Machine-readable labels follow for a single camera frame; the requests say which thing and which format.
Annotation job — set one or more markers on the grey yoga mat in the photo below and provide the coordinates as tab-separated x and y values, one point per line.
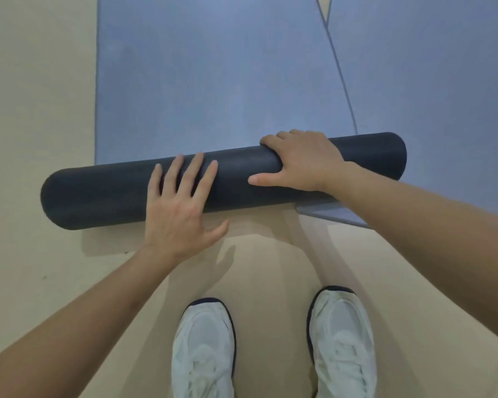
440	78
191	78

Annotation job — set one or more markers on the person's right forearm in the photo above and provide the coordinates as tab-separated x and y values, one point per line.
440	252

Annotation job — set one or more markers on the person's left forearm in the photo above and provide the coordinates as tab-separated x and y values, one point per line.
66	327

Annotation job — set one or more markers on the person's left hand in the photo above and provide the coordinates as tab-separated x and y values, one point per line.
174	219

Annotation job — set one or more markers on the person's left white sneaker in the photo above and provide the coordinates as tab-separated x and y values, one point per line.
203	352

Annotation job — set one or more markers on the person's right hand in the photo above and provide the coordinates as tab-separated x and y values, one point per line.
307	161

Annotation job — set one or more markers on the person's right white sneaker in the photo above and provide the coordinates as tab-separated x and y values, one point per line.
344	344

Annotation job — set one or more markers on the person's white sneaker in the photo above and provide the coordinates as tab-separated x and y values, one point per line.
203	352
344	344

